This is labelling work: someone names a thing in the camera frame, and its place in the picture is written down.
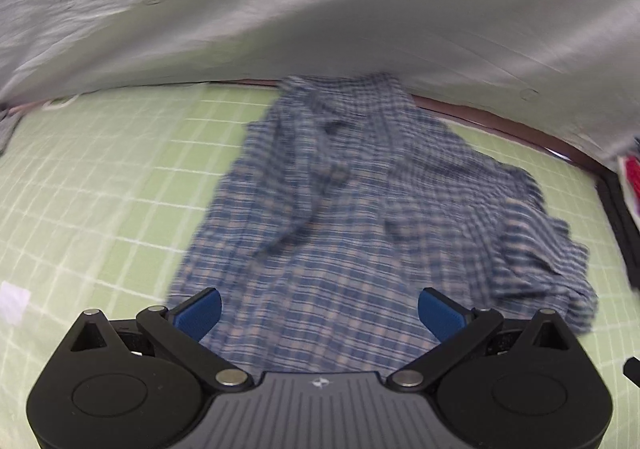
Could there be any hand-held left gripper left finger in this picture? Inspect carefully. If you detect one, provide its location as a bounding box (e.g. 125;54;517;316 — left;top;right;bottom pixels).
67;287;255;392

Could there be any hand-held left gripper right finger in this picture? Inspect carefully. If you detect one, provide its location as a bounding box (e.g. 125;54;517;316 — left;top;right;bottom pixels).
386;288;586;392

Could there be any green checked bed sheet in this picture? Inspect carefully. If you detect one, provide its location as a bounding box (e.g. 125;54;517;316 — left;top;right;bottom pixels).
0;80;640;449

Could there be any blue plaid shirt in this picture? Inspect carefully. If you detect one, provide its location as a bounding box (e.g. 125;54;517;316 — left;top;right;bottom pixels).
167;72;600;376

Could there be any grey carrot-print hanging sheet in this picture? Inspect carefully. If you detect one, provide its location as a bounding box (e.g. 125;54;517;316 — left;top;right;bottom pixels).
0;0;640;170

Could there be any large white tape patch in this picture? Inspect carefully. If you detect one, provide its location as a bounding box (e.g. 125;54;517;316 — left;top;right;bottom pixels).
0;280;32;326

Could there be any red knitted cloth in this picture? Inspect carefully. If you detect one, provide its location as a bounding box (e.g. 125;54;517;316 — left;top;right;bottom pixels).
617;153;640;226

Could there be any grey hooded sweatshirt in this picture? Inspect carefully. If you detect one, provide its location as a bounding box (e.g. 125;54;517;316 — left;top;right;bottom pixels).
0;108;22;156

